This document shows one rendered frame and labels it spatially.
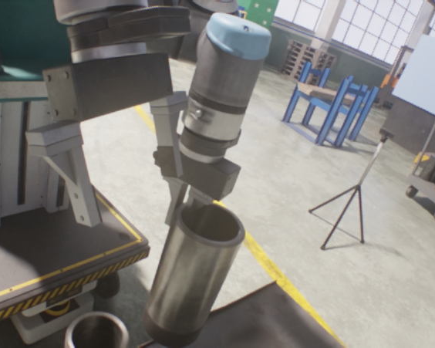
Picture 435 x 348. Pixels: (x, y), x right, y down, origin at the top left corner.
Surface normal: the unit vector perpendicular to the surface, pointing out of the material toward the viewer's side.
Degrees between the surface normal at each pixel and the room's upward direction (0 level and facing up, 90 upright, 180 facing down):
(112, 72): 67
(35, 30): 90
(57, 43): 90
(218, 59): 90
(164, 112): 97
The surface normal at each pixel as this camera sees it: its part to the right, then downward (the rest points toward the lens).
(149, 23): -0.18, 0.34
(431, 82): -0.81, -0.06
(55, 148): 0.83, 0.09
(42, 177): 0.71, 0.49
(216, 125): 0.08, 0.47
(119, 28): -0.55, 0.33
